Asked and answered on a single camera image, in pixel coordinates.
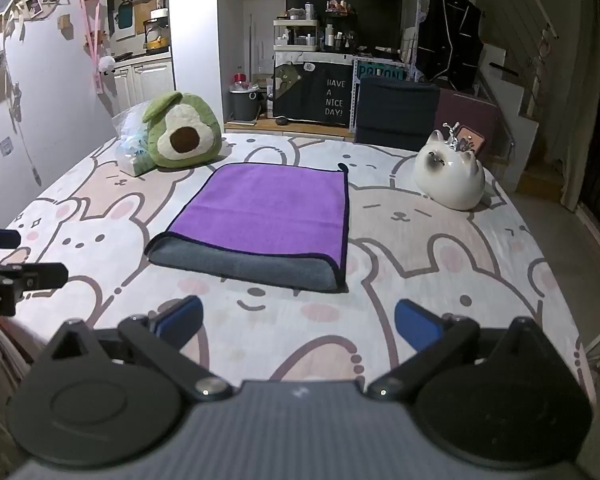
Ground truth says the white tiered storage rack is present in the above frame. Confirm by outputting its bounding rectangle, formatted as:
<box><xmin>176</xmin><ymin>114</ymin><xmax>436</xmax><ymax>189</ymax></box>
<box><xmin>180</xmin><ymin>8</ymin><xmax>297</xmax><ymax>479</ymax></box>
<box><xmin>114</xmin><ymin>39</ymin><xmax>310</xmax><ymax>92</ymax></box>
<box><xmin>273</xmin><ymin>17</ymin><xmax>322</xmax><ymax>53</ymax></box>

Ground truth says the dark purple board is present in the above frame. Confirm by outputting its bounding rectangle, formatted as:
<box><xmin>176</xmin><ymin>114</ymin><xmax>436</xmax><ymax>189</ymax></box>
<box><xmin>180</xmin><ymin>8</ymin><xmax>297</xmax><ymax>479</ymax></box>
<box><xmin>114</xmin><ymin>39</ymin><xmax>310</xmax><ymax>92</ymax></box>
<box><xmin>434</xmin><ymin>87</ymin><xmax>501</xmax><ymax>161</ymax></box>

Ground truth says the avocado plush toy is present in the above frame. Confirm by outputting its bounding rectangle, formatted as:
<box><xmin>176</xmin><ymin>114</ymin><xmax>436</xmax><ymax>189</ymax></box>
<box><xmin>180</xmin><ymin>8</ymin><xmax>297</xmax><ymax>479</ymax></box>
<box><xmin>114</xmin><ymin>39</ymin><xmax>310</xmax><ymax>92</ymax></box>
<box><xmin>142</xmin><ymin>92</ymin><xmax>225</xmax><ymax>169</ymax></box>

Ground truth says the clear plastic tissue pack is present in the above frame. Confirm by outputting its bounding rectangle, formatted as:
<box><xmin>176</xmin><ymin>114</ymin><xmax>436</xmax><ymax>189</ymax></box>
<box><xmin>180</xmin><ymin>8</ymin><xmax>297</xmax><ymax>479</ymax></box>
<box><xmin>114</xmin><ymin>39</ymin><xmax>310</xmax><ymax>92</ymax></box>
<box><xmin>111</xmin><ymin>108</ymin><xmax>162</xmax><ymax>178</ymax></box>

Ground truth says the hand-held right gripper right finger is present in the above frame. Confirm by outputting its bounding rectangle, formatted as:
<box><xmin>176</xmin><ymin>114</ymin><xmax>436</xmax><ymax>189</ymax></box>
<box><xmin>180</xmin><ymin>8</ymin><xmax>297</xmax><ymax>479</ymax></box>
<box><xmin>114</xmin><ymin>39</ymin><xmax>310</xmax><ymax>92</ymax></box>
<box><xmin>367</xmin><ymin>299</ymin><xmax>564</xmax><ymax>402</ymax></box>

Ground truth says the purple and grey towel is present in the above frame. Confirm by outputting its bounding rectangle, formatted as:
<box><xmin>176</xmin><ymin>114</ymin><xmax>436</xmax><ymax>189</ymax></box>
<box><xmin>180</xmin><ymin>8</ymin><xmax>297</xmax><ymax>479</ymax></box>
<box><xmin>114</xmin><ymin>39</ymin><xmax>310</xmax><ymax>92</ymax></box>
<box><xmin>144</xmin><ymin>163</ymin><xmax>351</xmax><ymax>294</ymax></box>

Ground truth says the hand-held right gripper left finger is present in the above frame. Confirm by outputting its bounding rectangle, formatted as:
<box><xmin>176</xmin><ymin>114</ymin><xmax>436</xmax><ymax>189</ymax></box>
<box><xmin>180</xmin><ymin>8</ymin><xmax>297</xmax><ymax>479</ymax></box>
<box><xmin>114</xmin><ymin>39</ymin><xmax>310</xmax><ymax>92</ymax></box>
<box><xmin>42</xmin><ymin>295</ymin><xmax>234</xmax><ymax>403</ymax></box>

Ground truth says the bunny printed table cloth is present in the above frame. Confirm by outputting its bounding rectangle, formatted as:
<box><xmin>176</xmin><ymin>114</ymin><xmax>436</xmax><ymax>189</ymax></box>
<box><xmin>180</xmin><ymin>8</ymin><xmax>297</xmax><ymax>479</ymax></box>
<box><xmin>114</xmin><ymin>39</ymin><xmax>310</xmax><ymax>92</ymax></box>
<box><xmin>3</xmin><ymin>132</ymin><xmax>597</xmax><ymax>411</ymax></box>

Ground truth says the white kitchen cabinet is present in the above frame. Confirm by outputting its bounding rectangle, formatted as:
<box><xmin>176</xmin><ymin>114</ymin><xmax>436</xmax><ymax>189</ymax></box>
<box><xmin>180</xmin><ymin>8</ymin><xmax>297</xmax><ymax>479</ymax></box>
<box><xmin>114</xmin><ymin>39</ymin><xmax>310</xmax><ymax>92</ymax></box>
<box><xmin>108</xmin><ymin>55</ymin><xmax>176</xmax><ymax>117</ymax></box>

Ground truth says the pink hanging strap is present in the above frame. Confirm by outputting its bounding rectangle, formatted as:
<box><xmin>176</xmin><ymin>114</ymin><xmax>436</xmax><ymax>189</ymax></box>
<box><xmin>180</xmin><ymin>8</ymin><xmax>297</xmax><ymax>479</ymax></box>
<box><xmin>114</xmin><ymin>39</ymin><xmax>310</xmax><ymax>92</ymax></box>
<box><xmin>79</xmin><ymin>0</ymin><xmax>112</xmax><ymax>95</ymax></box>

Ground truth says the black hanging jacket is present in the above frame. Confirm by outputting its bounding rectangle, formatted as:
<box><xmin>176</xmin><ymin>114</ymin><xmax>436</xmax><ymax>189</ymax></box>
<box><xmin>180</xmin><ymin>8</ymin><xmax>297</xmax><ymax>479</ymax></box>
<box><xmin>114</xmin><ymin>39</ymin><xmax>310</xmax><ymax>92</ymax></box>
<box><xmin>416</xmin><ymin>0</ymin><xmax>484</xmax><ymax>84</ymax></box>

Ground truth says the black printed cabinet curtain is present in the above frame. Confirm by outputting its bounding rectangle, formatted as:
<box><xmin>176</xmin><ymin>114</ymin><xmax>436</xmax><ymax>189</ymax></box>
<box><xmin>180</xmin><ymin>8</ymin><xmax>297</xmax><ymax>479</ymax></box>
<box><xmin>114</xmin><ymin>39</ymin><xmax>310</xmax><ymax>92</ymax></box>
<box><xmin>272</xmin><ymin>59</ymin><xmax>357</xmax><ymax>127</ymax></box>

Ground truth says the white ceramic cat figurine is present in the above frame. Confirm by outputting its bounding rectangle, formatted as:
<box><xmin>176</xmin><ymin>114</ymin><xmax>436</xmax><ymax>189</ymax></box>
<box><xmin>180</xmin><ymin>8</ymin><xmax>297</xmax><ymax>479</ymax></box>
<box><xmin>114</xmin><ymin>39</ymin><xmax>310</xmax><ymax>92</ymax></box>
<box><xmin>414</xmin><ymin>129</ymin><xmax>486</xmax><ymax>211</ymax></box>

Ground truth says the grey trash bin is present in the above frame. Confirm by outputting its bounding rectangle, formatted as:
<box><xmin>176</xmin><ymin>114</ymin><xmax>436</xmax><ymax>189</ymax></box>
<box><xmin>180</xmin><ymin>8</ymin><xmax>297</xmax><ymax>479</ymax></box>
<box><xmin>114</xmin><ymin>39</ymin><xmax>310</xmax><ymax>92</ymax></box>
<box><xmin>229</xmin><ymin>85</ymin><xmax>264</xmax><ymax>123</ymax></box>

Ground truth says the dark blue chair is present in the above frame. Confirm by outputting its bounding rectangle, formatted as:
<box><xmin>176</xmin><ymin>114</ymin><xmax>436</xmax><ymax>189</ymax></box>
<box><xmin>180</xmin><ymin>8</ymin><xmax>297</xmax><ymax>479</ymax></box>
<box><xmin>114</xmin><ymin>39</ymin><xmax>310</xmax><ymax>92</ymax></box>
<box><xmin>355</xmin><ymin>77</ymin><xmax>441</xmax><ymax>152</ymax></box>

